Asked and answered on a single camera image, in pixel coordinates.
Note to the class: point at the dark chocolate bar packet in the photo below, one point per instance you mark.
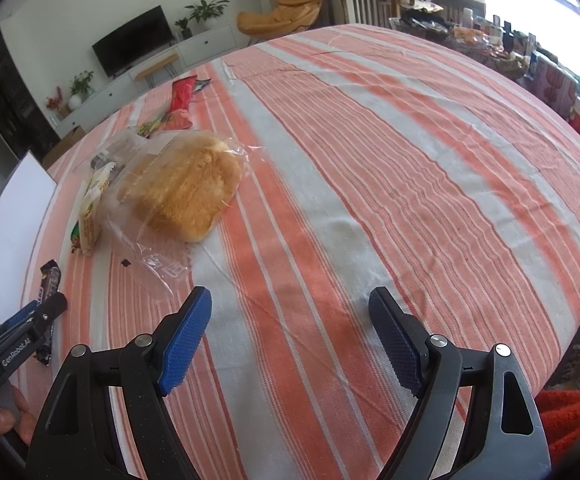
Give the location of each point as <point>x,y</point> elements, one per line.
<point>49,280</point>

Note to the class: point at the wooden stool with hairpin legs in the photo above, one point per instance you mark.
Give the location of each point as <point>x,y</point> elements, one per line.
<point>157,66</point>

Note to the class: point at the red flower arrangement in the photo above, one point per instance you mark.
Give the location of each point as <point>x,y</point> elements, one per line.
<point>57,102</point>

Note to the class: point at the orange striped cloth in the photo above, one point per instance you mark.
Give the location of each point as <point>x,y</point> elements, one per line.
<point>370,200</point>

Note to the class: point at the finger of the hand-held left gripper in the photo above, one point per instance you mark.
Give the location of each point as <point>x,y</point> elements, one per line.
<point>17,316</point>
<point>52,307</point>

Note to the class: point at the bread loaf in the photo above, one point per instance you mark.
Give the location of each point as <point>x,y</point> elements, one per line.
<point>189,195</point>

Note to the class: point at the green striped snack packet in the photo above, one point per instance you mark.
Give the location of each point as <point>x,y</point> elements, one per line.
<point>150,126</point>

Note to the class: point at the red blanket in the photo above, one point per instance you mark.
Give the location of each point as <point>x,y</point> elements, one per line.
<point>562,422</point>

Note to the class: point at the cardboard box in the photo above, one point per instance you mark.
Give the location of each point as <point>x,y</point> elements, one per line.
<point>67,142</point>

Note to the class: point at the white board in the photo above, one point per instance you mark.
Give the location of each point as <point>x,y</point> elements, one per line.
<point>9,230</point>

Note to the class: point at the yellow snack packet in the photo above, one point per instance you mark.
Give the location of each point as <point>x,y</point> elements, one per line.
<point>92,215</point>

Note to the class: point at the white television cabinet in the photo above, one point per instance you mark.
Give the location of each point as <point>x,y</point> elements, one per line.
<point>204,42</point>

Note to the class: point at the green plant in white vase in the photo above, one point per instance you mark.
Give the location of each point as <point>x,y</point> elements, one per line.
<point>79,87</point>

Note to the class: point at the window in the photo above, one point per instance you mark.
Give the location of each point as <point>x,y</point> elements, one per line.
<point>535,5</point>

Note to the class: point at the black television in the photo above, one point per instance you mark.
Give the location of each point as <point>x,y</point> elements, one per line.
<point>132,42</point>

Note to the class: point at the red snack packet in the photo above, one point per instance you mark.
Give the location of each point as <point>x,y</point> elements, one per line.
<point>180,102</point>

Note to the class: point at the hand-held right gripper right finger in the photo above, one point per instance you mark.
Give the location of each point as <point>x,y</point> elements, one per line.
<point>396,342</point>

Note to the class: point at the black display cabinet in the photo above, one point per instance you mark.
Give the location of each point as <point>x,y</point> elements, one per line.
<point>12,100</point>

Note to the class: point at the orange lounge chair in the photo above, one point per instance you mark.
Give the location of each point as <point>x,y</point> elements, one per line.
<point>282,15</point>

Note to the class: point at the large green potted plant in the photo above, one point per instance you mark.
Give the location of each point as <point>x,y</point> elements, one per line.
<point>207,10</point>

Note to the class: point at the person's left hand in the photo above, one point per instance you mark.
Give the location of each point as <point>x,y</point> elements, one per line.
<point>7,417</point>

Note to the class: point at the small dark silver packet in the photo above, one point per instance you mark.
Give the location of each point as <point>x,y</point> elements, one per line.
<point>202,85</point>

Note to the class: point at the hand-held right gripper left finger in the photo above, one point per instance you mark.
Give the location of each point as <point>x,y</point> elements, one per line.
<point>185,345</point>

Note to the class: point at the small green potted plant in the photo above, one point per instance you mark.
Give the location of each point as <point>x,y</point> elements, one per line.
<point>183,27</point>

